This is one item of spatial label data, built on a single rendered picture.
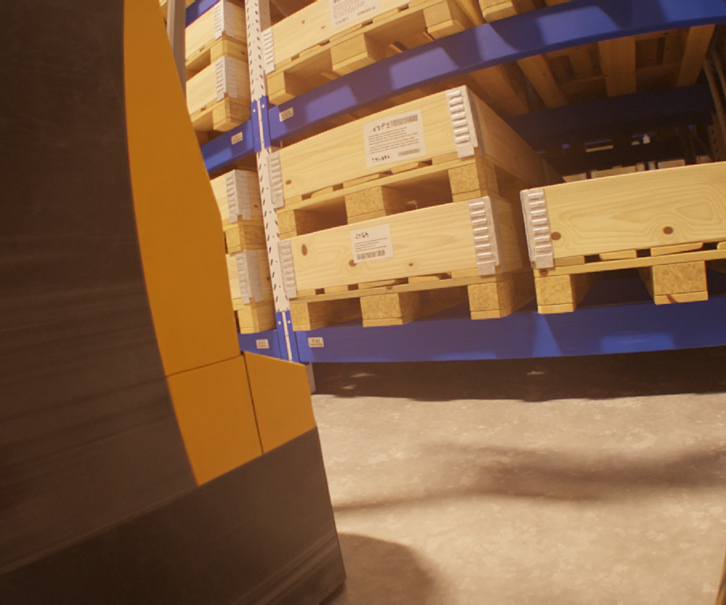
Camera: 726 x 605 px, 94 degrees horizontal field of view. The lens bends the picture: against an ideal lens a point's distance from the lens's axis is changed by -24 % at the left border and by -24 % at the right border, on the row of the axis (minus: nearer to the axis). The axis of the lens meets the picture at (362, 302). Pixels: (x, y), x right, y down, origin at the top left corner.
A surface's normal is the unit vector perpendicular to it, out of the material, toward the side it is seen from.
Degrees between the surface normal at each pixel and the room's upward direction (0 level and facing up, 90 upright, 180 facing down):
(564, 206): 90
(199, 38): 90
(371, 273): 90
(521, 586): 0
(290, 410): 90
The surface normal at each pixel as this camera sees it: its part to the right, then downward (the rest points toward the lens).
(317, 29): -0.54, 0.12
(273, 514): 0.83, -0.08
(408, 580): -0.14, -0.99
